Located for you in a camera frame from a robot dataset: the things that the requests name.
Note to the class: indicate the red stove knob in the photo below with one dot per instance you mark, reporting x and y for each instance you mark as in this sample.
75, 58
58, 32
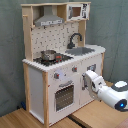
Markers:
56, 75
74, 69

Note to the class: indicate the grey range hood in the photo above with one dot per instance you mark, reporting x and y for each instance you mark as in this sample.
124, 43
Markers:
48, 18

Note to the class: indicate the red left stove knob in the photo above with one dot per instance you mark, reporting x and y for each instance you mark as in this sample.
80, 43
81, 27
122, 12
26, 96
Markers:
56, 75

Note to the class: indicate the white oven door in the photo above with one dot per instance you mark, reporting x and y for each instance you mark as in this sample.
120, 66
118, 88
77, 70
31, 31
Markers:
63, 97

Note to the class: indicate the black toy faucet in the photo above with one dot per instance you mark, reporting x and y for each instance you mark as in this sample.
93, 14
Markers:
71, 43

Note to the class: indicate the silver toy pot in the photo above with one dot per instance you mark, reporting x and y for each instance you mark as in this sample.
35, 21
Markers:
48, 55

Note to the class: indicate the white cabinet door with dispenser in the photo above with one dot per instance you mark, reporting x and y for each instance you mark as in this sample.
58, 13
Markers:
94, 64

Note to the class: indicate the toy microwave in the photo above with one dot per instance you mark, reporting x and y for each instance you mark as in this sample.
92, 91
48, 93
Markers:
77, 11

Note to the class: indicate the wooden toy kitchen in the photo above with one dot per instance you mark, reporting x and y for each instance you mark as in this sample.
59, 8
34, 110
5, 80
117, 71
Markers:
38, 72

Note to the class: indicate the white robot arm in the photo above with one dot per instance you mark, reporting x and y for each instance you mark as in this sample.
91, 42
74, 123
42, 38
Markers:
115, 96

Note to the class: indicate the red right stove knob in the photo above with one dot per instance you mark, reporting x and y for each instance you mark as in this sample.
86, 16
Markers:
74, 69

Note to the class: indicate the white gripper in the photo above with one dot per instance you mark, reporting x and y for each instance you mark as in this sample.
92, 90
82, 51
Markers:
94, 83

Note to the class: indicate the grey toy sink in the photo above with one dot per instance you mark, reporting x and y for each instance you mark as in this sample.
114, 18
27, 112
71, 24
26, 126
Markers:
79, 51

